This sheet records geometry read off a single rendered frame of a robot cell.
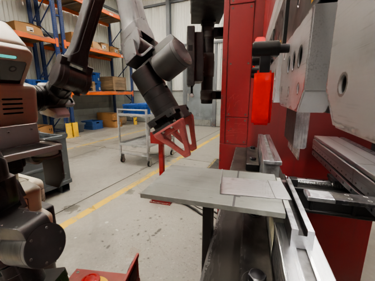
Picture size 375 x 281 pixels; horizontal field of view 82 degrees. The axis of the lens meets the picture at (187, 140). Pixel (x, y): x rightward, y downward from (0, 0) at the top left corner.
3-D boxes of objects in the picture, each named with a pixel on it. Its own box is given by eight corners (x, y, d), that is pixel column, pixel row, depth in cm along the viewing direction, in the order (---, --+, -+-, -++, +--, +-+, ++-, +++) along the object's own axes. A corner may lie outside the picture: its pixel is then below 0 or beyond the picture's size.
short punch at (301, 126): (283, 146, 46) (287, 101, 44) (293, 146, 46) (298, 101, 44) (291, 159, 37) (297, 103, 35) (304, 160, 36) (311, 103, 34)
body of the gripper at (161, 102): (190, 111, 50) (174, 83, 50) (177, 115, 40) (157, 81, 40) (168, 124, 52) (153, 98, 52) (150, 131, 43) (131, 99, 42)
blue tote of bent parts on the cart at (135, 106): (135, 112, 397) (135, 103, 393) (158, 114, 376) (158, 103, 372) (122, 115, 365) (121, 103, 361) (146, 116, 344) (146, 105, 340)
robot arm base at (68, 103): (62, 88, 83) (29, 87, 72) (72, 74, 79) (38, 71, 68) (73, 106, 82) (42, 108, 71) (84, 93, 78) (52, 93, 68)
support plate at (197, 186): (171, 168, 59) (171, 164, 59) (274, 178, 52) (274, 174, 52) (140, 198, 42) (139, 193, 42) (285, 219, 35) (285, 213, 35)
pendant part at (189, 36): (187, 87, 184) (187, 42, 176) (201, 87, 184) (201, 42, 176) (186, 85, 140) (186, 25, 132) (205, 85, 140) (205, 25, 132)
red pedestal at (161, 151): (156, 194, 258) (153, 126, 240) (176, 197, 252) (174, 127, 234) (148, 202, 240) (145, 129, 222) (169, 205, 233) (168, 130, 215)
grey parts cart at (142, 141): (148, 150, 456) (147, 105, 436) (176, 154, 429) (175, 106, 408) (118, 162, 377) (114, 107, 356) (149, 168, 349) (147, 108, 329)
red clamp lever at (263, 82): (248, 123, 28) (252, 43, 26) (281, 124, 27) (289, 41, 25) (247, 125, 26) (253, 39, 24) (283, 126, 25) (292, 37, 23)
